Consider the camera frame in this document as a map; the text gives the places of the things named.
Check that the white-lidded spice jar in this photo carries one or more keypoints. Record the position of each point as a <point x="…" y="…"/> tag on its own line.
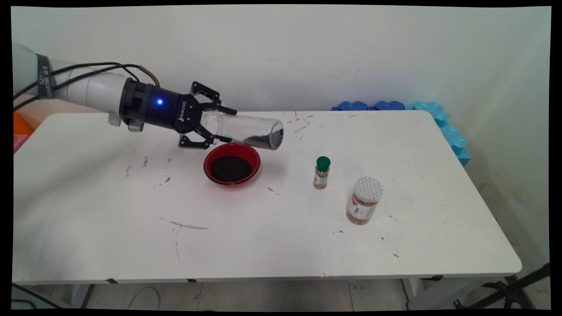
<point x="363" y="206"/>

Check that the black seeds heap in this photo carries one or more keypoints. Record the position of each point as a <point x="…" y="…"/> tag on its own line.
<point x="231" y="169"/>
<point x="268" y="141"/>

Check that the clear plastic jar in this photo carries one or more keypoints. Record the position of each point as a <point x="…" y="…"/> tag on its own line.
<point x="246" y="125"/>

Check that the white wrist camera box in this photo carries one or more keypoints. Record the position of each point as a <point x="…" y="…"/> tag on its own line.
<point x="134" y="126"/>

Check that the pink block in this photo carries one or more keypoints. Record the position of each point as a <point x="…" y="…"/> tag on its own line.
<point x="18" y="142"/>

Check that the light blue foam mat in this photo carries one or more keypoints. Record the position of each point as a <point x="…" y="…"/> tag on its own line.
<point x="439" y="115"/>

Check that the black tripod stand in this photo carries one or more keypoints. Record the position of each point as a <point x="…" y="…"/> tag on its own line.
<point x="518" y="285"/>

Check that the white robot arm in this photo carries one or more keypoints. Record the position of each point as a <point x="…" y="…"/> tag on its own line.
<point x="101" y="90"/>

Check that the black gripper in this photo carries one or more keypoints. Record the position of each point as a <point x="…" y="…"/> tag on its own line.
<point x="158" y="109"/>

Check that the red bowl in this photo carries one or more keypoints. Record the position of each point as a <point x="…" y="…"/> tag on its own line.
<point x="232" y="150"/>

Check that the small green-capped spice bottle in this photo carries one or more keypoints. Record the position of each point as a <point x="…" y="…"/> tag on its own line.
<point x="321" y="175"/>

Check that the white table leg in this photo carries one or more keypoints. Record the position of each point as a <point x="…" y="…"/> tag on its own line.
<point x="428" y="298"/>
<point x="79" y="294"/>

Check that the orange block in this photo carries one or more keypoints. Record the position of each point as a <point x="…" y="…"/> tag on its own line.
<point x="21" y="125"/>

